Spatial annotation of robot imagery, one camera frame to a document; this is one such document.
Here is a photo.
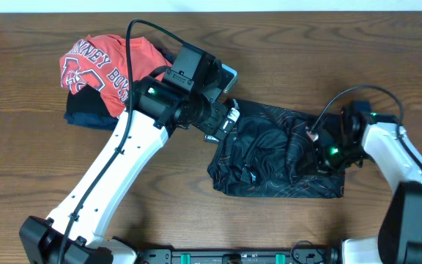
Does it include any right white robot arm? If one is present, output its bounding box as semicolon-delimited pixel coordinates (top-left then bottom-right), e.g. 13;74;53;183
305;111;422;263

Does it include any black folded shirt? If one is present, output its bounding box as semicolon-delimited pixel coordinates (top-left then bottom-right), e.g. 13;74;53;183
66;86;111;117

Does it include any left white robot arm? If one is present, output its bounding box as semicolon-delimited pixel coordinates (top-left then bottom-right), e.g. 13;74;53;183
19;69;239;263

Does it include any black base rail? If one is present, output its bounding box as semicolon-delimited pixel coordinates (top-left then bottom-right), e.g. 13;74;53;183
136;246;342;264

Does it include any orange printed t-shirt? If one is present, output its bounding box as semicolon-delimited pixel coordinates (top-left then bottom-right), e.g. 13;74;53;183
59;34;171;117

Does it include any navy folded shirt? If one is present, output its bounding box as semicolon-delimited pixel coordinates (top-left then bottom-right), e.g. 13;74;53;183
63;47;177;131

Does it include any black orange-lined jersey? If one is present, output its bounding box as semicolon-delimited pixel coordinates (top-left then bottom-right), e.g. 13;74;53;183
207;99;345;199

